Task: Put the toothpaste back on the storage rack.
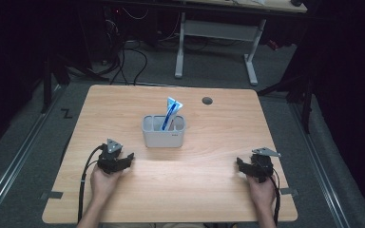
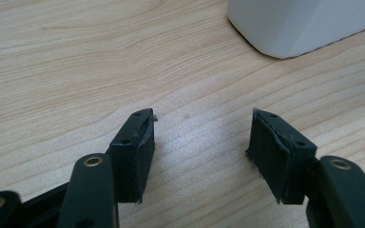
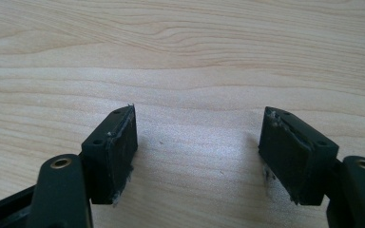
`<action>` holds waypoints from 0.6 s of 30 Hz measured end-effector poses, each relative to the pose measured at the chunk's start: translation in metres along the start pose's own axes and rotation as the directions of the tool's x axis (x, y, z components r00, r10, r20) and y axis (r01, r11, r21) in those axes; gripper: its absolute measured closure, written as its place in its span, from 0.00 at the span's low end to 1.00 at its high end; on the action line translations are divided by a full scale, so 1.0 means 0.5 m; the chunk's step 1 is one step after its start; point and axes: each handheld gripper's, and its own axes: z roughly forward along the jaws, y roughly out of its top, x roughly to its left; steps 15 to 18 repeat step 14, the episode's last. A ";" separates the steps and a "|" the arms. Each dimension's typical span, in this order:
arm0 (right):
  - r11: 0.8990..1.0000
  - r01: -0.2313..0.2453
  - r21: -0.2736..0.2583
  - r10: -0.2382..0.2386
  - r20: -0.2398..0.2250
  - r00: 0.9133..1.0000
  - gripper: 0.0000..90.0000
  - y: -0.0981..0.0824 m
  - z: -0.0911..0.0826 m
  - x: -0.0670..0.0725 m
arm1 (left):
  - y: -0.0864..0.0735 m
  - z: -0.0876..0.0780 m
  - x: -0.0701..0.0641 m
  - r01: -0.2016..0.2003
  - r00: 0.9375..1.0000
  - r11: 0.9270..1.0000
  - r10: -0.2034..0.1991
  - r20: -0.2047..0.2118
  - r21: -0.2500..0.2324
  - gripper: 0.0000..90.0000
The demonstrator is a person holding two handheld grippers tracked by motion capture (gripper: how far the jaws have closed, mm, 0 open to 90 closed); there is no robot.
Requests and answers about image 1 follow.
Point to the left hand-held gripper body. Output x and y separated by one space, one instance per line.
109 156

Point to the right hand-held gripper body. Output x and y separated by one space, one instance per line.
261 163

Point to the grey compartment holder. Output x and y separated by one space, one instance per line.
163 137

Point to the white and blue toothpaste tube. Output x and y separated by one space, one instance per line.
172 110

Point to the person's left hand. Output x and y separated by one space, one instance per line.
103 183

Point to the person's right hand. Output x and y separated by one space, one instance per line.
261 191

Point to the grey tape strip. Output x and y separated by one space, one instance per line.
289 191
55 195

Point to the dark round table grommet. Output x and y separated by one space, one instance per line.
207 100

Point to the black metal stand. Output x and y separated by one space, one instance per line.
49 79
304 95

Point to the white-legged wooden desk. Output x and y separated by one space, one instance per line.
218 30

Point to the metal floor rail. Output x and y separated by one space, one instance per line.
323 171
12 158

